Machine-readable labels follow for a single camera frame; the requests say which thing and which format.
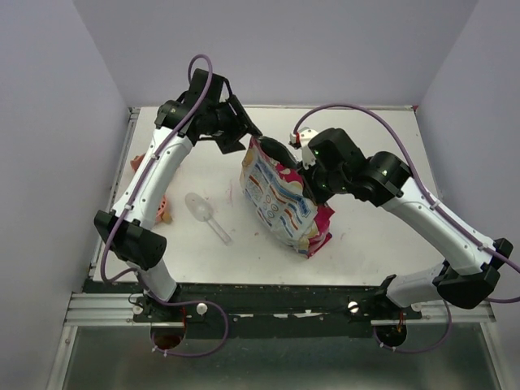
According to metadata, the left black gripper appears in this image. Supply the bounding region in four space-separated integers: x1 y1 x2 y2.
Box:
206 93 263 154

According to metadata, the pet food bag pink white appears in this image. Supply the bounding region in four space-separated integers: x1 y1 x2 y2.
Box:
240 136 335 258

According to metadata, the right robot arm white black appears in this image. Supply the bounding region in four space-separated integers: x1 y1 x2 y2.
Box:
290 128 513 319

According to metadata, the pink cat-shaped pet bowl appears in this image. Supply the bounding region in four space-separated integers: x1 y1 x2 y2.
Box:
130 154 172 224

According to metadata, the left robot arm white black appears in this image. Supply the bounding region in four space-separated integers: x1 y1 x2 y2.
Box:
93 68 261 321

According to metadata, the black mounting base rail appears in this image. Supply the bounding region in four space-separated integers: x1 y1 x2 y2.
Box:
83 280 422 340

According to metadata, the clear plastic scoop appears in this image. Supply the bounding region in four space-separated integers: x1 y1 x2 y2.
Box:
184 193 232 245

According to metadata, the brown pet food kibble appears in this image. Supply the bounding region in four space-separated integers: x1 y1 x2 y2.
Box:
157 196 167 218

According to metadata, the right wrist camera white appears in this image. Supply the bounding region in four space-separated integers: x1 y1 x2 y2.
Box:
289 127 319 169

